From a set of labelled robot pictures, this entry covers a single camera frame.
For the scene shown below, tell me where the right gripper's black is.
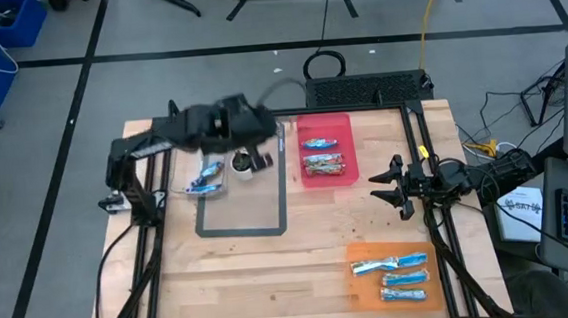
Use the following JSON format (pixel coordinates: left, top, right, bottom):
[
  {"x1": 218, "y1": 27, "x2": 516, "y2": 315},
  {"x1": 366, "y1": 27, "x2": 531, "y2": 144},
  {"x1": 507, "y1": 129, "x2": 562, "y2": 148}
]
[{"x1": 366, "y1": 150, "x2": 442, "y2": 223}]

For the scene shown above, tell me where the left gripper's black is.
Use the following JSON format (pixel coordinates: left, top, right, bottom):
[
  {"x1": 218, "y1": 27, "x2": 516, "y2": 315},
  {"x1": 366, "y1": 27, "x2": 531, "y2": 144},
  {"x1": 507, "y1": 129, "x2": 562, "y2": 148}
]
[{"x1": 216, "y1": 91, "x2": 282, "y2": 174}]

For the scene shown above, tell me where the dark blue raisin granola bar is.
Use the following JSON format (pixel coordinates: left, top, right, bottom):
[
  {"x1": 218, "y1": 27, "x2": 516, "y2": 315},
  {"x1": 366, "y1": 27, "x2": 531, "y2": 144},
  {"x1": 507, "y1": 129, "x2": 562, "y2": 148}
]
[{"x1": 189, "y1": 159, "x2": 228, "y2": 188}]

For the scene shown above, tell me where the blue snack bar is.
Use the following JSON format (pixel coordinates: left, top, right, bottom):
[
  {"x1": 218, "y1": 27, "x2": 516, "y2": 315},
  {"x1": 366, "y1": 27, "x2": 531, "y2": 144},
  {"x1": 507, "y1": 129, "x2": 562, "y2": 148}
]
[{"x1": 300, "y1": 135, "x2": 339, "y2": 153}]

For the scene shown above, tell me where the light blue orange granola bar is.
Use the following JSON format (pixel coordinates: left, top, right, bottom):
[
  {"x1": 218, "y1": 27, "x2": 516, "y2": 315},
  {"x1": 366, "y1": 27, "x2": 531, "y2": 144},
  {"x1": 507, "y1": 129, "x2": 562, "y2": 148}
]
[{"x1": 184, "y1": 181, "x2": 224, "y2": 197}]

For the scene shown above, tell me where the blue red-ended granola bar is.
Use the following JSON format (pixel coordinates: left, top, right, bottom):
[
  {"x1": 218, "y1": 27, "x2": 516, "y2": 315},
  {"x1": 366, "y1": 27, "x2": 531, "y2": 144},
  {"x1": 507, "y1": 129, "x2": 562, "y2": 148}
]
[
  {"x1": 380, "y1": 267, "x2": 432, "y2": 287},
  {"x1": 378, "y1": 284, "x2": 429, "y2": 305}
]

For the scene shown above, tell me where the white potted succulent plant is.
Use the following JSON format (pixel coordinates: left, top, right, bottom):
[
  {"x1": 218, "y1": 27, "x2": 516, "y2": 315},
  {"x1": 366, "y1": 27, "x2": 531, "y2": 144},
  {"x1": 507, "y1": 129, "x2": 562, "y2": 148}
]
[{"x1": 229, "y1": 148, "x2": 257, "y2": 183}]

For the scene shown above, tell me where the translucent dark-bordered silicone mat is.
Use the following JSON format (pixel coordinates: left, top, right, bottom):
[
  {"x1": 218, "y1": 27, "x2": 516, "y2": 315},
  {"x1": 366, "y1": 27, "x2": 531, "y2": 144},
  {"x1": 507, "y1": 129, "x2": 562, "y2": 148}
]
[{"x1": 187, "y1": 118, "x2": 293, "y2": 242}]

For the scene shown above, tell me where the red plastic tray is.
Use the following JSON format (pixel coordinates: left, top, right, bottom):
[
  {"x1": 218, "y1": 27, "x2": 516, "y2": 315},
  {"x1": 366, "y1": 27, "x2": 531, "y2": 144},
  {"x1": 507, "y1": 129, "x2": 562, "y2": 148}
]
[{"x1": 294, "y1": 111, "x2": 362, "y2": 190}]

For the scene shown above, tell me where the orange plastic tray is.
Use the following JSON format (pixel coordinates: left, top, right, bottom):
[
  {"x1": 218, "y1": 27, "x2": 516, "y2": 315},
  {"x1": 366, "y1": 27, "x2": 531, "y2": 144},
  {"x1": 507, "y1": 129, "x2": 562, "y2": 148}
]
[{"x1": 344, "y1": 236, "x2": 446, "y2": 318}]

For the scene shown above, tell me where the clear plastic tray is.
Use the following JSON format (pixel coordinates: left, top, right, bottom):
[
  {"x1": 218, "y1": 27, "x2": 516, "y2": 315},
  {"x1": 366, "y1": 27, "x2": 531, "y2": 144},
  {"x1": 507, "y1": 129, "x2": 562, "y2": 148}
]
[{"x1": 164, "y1": 116, "x2": 232, "y2": 202}]

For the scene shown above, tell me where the black perforated computer case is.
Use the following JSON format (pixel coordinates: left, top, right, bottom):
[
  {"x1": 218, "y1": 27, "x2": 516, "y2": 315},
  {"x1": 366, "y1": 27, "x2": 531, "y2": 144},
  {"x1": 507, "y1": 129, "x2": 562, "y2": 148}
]
[{"x1": 303, "y1": 67, "x2": 435, "y2": 109}]

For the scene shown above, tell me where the white printed paper sheet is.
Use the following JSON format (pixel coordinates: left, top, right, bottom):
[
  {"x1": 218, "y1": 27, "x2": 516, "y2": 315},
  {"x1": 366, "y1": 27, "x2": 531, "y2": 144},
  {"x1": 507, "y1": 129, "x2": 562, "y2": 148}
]
[{"x1": 494, "y1": 184, "x2": 547, "y2": 246}]

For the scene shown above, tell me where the black metal floor stand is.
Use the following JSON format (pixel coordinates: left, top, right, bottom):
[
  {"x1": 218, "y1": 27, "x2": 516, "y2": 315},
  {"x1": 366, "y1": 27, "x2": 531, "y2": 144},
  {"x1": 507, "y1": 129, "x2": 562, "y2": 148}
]
[{"x1": 518, "y1": 76, "x2": 566, "y2": 128}]

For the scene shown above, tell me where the seated person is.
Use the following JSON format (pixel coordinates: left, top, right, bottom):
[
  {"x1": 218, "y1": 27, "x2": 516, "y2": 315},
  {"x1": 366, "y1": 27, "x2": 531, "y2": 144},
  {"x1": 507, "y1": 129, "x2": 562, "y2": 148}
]
[{"x1": 505, "y1": 268, "x2": 568, "y2": 318}]

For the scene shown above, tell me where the black tripod leg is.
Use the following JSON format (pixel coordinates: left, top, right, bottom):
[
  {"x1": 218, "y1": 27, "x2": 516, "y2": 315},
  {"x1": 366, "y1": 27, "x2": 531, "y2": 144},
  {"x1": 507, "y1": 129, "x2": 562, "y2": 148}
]
[{"x1": 130, "y1": 0, "x2": 203, "y2": 23}]

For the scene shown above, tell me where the black wheeled base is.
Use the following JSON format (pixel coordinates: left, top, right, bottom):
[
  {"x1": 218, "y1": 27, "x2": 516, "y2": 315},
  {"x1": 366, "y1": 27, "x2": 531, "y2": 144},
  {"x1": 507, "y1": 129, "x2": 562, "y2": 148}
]
[{"x1": 46, "y1": 0, "x2": 92, "y2": 12}]

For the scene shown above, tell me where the black aluminium table frame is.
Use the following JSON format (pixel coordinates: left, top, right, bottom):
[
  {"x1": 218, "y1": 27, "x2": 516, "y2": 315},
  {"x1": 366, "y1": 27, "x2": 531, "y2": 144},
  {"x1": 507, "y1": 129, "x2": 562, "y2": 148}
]
[{"x1": 73, "y1": 91, "x2": 515, "y2": 318}]

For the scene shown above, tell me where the yellow white cable bundle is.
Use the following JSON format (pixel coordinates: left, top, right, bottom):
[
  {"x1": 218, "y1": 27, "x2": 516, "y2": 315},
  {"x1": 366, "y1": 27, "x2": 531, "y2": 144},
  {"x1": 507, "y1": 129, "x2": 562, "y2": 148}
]
[{"x1": 462, "y1": 137, "x2": 505, "y2": 157}]

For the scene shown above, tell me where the coiled black cable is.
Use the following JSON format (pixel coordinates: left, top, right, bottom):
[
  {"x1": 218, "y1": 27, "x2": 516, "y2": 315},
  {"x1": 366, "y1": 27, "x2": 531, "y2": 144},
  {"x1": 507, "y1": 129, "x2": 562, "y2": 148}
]
[{"x1": 297, "y1": 0, "x2": 349, "y2": 82}]

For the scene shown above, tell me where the yellow floor cable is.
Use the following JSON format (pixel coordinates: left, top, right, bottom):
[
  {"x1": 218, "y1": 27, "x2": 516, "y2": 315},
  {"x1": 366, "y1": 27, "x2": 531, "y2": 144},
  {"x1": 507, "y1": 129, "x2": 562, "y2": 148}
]
[{"x1": 413, "y1": 0, "x2": 452, "y2": 70}]

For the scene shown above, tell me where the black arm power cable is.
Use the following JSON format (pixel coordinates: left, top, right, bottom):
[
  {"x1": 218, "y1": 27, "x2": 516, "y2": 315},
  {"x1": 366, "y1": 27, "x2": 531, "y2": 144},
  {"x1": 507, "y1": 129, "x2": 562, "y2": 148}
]
[{"x1": 87, "y1": 221, "x2": 144, "y2": 318}]

